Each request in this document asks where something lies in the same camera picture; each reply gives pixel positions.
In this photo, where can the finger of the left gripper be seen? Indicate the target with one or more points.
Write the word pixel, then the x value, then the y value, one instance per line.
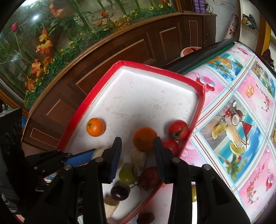
pixel 80 158
pixel 49 161

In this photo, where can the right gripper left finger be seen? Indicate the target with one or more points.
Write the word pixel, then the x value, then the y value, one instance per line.
pixel 79 189

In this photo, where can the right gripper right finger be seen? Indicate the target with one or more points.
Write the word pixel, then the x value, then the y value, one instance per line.
pixel 215 201

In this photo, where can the dark purple plum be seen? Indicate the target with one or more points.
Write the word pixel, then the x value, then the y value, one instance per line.
pixel 119 193

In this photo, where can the green grape with stem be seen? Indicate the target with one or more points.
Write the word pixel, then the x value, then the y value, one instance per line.
pixel 128 175

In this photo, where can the small banana chunk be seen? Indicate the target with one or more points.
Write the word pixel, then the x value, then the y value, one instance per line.
pixel 138 159

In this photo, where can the orange tangerine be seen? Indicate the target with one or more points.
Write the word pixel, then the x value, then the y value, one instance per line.
pixel 143 139

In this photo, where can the small red cherry tomato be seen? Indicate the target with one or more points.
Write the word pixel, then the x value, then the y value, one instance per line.
pixel 172 145

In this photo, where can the banana piece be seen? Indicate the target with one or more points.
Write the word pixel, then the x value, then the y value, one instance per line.
pixel 110 205

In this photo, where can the green grape on table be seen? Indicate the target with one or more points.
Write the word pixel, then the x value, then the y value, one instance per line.
pixel 194 198

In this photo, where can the colourful fruit print tablecloth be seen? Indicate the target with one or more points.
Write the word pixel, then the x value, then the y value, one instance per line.
pixel 235 132

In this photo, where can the red rimmed white tray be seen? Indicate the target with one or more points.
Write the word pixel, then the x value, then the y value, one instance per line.
pixel 128 97

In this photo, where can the floral landscape glass panel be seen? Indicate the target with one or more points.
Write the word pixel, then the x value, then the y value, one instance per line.
pixel 42 37

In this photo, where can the purple bottle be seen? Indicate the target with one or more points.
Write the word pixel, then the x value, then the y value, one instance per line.
pixel 196 6
pixel 202 6

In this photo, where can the wall shelf with items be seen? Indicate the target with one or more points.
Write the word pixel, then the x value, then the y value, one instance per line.
pixel 249 21

